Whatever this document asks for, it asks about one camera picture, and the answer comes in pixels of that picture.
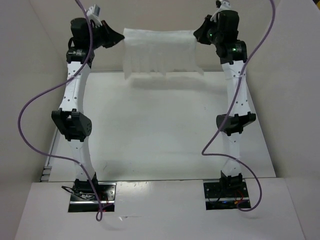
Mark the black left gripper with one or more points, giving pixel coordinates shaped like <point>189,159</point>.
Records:
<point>113,37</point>

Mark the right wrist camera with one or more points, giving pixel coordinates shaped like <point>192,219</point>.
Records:
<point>221,5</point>

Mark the white pleated skirt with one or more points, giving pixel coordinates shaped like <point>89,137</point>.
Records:
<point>147,51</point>

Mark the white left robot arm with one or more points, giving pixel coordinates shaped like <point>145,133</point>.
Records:
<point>70,119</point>

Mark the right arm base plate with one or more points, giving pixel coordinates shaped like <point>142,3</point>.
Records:
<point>218,199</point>

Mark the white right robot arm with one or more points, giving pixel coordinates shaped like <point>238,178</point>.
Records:
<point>239,115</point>

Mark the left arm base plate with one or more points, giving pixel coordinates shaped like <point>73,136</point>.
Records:
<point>85,201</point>

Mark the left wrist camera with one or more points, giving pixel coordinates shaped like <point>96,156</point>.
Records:
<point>93,14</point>

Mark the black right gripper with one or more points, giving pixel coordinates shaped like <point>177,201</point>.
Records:
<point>200,33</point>

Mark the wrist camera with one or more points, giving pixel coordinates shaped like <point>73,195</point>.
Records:
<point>93,14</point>
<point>221,5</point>

